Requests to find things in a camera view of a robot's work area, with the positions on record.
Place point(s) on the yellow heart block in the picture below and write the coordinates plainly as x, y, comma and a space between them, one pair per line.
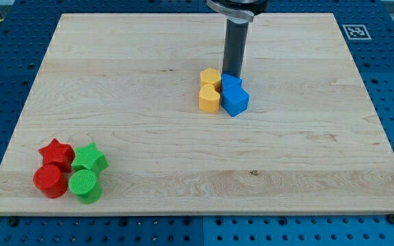
209, 99

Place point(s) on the yellow hexagon block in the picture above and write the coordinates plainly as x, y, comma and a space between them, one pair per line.
211, 76

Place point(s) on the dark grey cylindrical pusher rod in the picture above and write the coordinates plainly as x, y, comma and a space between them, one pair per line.
234, 47

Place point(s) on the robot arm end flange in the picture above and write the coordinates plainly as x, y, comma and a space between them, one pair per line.
239, 10

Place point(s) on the white fiducial marker tag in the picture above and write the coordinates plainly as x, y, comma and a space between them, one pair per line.
356, 32

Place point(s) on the red star block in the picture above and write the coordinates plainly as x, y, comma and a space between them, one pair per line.
59, 154

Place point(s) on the blue cube block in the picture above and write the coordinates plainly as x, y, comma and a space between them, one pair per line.
235, 100

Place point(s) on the light wooden board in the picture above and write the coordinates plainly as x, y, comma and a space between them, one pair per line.
309, 143

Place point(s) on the blue triangular block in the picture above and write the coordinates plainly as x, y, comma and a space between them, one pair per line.
228, 81

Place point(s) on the green cylinder block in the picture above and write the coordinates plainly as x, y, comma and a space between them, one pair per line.
85, 185

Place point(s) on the green star block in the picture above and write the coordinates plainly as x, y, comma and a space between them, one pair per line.
91, 158

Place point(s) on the red cylinder block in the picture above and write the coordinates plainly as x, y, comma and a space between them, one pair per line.
50, 180

